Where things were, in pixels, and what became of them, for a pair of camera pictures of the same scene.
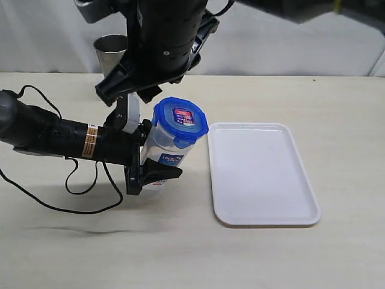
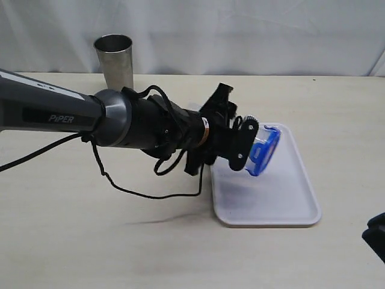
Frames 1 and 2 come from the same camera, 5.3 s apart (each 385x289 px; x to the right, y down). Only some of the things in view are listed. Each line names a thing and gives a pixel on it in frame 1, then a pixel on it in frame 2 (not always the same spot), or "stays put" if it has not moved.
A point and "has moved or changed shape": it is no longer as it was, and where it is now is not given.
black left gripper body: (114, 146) -> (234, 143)
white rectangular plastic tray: (258, 177) stays put
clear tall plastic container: (161, 147) has moved or changed shape
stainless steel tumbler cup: (110, 49) stays put
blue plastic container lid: (181, 119) has moved or changed shape
